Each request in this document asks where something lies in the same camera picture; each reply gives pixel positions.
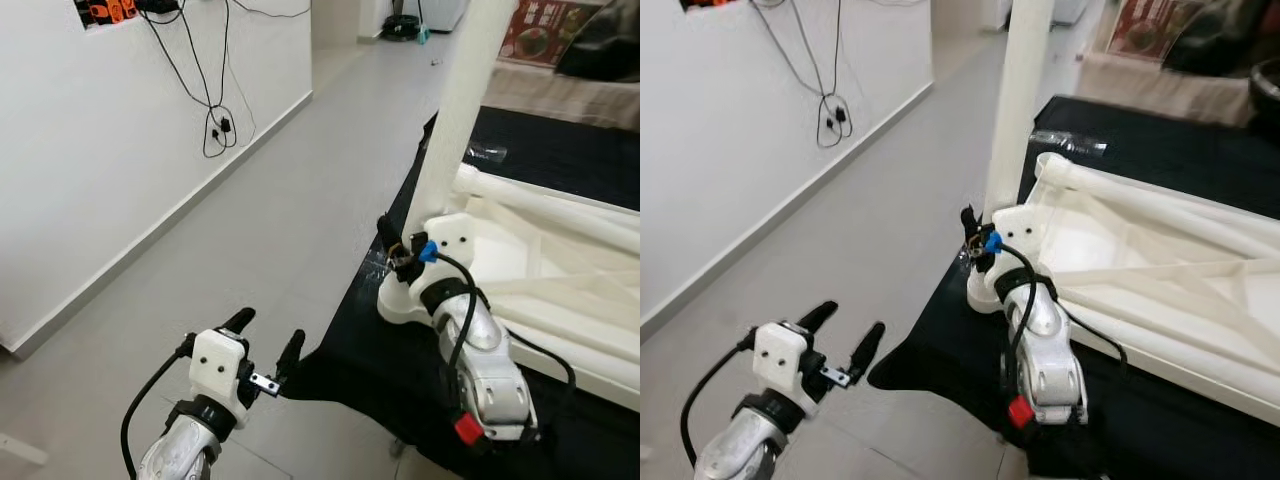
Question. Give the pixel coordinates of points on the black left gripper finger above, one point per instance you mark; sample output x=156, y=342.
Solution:
x=868, y=345
x=291, y=350
x=818, y=316
x=238, y=320

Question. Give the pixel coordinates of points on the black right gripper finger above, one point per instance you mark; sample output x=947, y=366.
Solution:
x=971, y=225
x=388, y=232

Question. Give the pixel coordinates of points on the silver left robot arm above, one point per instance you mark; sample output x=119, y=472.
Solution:
x=730, y=460
x=180, y=460

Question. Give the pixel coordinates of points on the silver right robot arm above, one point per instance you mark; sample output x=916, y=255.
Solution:
x=1045, y=370
x=490, y=370

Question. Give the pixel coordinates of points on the black table cloth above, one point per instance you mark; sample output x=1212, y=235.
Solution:
x=950, y=400
x=400, y=370

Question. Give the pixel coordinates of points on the white plastic table top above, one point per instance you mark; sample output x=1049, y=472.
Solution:
x=540, y=260
x=1130, y=265

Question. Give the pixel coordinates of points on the black power adapter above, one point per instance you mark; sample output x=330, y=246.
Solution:
x=840, y=115
x=225, y=125

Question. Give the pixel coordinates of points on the black green floor device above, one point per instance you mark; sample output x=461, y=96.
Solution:
x=405, y=30

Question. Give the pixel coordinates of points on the beige stone ledge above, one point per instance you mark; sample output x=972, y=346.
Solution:
x=540, y=95
x=1150, y=90

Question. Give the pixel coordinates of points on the white flat floor strip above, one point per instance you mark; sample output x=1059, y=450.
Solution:
x=20, y=448

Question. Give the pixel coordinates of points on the red printed box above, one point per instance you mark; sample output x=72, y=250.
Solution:
x=1150, y=30
x=545, y=35

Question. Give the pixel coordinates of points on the black wok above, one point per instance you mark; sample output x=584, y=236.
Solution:
x=1268, y=95

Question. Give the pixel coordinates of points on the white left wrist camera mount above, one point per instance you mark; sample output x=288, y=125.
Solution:
x=215, y=365
x=778, y=355

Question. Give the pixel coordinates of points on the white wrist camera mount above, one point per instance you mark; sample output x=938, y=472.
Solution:
x=778, y=355
x=1020, y=235
x=215, y=365
x=455, y=245

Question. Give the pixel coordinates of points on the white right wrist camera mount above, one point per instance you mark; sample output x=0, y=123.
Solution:
x=1020, y=235
x=455, y=245

